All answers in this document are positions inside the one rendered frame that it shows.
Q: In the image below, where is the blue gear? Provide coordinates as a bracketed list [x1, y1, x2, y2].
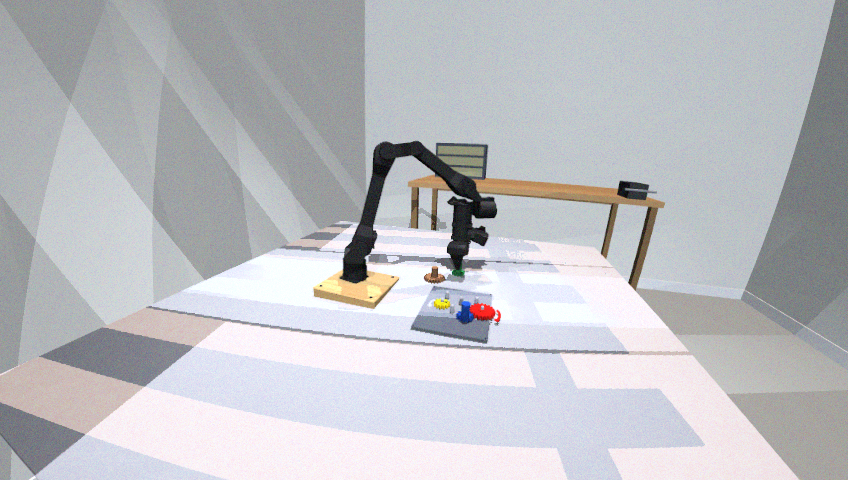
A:
[457, 301, 474, 323]

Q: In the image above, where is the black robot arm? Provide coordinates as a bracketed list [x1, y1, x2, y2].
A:
[340, 141, 497, 283]

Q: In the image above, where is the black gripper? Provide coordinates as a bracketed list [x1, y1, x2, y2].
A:
[447, 219, 472, 270]

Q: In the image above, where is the brown gear with handle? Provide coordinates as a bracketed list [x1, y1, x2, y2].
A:
[424, 266, 445, 284]

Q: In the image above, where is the red gear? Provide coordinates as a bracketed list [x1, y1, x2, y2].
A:
[470, 303, 495, 320]

